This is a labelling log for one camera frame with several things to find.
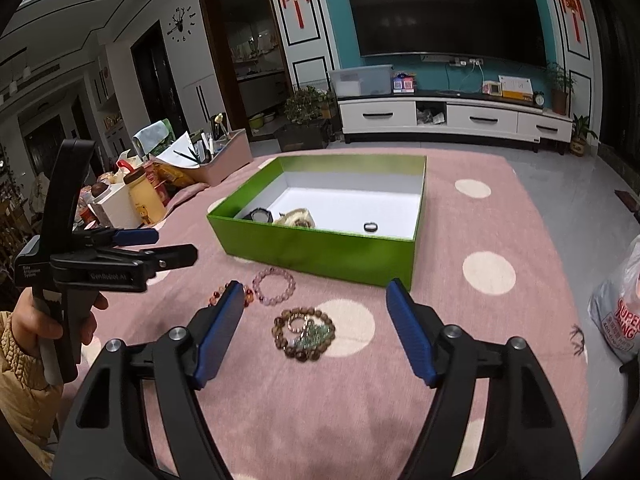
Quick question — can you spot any potted green plant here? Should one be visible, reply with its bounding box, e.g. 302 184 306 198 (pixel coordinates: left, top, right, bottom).
276 87 342 153

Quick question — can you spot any white plastic shopping bag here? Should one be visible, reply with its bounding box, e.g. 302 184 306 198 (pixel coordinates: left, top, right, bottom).
588 236 640 364

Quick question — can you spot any pink polka dot tablecloth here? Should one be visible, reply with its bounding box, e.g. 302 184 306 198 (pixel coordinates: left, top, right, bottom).
82 150 588 479

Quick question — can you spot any small plant by cabinet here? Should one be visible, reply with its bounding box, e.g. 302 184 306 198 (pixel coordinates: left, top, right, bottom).
570 115 599 156

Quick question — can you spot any tan jacket sleeve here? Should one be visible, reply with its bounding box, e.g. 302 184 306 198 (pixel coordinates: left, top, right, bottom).
1 312 63 474

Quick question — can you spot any brown bead bracelet with pendant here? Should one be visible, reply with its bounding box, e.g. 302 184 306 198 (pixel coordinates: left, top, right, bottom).
271 304 338 363

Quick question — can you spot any black wrist watch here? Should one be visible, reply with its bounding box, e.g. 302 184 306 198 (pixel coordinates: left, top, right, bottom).
243 207 273 223

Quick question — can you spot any person's left hand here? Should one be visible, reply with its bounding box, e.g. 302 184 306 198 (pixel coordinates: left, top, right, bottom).
11 287 108 358

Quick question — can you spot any white bead bracelet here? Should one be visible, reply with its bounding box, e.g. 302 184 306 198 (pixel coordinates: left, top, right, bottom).
271 207 317 230

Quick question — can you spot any clear plastic storage bin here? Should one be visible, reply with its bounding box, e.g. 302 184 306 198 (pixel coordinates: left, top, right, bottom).
329 65 393 98

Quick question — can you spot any pink bead bracelet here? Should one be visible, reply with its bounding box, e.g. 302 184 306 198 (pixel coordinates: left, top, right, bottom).
250 265 298 309

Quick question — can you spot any black hair clip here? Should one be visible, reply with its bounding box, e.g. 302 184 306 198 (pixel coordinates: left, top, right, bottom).
570 325 588 360

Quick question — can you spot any large black television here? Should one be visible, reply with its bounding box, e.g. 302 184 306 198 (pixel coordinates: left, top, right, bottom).
349 0 547 67

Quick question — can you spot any pink desk organizer box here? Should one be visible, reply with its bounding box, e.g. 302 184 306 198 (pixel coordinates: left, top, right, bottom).
168 129 254 186

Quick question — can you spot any yellow bottle with brown cap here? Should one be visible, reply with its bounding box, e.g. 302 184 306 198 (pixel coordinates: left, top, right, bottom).
124 166 166 226

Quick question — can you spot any black wall clock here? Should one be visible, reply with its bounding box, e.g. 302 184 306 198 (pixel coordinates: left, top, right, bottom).
166 6 196 44

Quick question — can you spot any green cardboard box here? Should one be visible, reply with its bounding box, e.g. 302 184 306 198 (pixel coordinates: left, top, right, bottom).
207 152 427 287

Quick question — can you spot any white tv cabinet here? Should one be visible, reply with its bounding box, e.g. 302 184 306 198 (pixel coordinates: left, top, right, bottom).
337 92 573 146

